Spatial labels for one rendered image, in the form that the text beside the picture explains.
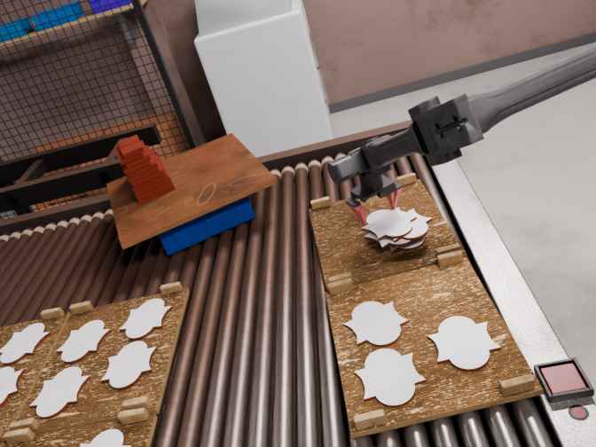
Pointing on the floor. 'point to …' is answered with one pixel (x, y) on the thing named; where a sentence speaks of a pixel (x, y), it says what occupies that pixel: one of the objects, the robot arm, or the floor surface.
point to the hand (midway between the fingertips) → (378, 215)
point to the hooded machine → (263, 73)
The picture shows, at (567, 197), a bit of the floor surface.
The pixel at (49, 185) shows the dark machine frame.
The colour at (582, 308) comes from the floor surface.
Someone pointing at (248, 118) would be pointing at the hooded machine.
